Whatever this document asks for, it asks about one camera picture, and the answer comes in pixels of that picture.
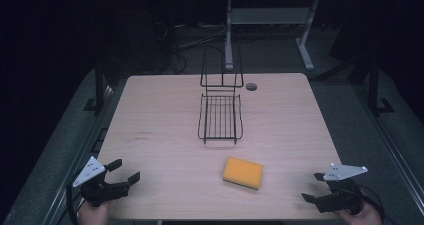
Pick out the black cable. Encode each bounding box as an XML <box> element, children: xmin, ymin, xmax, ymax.
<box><xmin>358</xmin><ymin>184</ymin><xmax>387</xmax><ymax>224</ymax></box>
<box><xmin>65</xmin><ymin>171</ymin><xmax>84</xmax><ymax>225</ymax></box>

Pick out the black metal post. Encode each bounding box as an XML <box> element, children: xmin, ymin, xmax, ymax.
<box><xmin>366</xmin><ymin>56</ymin><xmax>396</xmax><ymax>117</ymax></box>
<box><xmin>83</xmin><ymin>63</ymin><xmax>107</xmax><ymax>113</ymax></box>

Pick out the grey metal stand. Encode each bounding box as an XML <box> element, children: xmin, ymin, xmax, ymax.
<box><xmin>223</xmin><ymin>0</ymin><xmax>322</xmax><ymax>72</ymax></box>

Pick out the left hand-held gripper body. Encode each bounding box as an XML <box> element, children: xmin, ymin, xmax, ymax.
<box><xmin>72</xmin><ymin>156</ymin><xmax>131</xmax><ymax>208</ymax></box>

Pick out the person's left hand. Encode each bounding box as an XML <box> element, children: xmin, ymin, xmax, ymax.
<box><xmin>77</xmin><ymin>199</ymin><xmax>112</xmax><ymax>225</ymax></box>

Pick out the yellow sponge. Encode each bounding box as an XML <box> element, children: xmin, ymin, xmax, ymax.
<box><xmin>221</xmin><ymin>156</ymin><xmax>264</xmax><ymax>191</ymax></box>

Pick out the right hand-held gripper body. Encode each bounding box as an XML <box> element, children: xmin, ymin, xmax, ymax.
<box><xmin>314</xmin><ymin>162</ymin><xmax>369</xmax><ymax>216</ymax></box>

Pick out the black wire rack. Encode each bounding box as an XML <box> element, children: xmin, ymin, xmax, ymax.
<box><xmin>197</xmin><ymin>44</ymin><xmax>245</xmax><ymax>145</ymax></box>

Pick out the bundle of floor cables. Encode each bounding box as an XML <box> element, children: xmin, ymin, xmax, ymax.
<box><xmin>154</xmin><ymin>21</ymin><xmax>228</xmax><ymax>75</ymax></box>

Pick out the person's right hand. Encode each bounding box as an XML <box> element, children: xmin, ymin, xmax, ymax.
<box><xmin>335</xmin><ymin>201</ymin><xmax>384</xmax><ymax>225</ymax></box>

